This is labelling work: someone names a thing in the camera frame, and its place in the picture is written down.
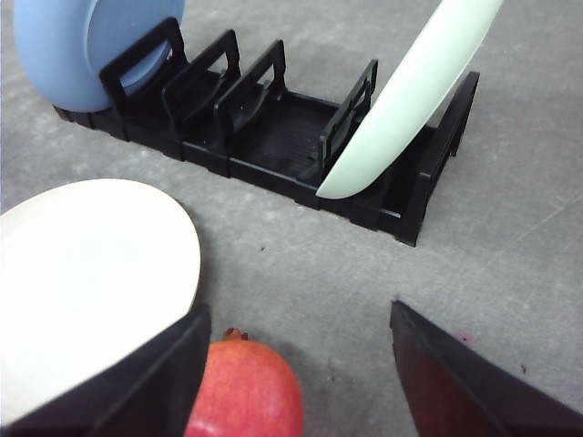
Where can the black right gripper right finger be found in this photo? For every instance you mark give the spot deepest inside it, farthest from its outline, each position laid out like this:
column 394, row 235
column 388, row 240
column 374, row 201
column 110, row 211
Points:
column 456, row 391

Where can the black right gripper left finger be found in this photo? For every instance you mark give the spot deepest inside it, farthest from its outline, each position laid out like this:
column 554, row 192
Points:
column 150, row 393

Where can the white plate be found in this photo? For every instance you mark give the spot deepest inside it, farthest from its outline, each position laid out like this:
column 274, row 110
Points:
column 88, row 270

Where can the black plate rack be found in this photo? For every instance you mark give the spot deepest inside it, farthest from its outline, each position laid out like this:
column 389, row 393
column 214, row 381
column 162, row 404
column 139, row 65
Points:
column 211, row 112

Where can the green plate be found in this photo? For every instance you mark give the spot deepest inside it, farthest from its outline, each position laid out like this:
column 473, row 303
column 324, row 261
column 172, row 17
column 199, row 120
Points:
column 429, row 68

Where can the blue plate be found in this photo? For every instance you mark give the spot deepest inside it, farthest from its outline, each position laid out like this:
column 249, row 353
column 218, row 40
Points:
column 67, row 43

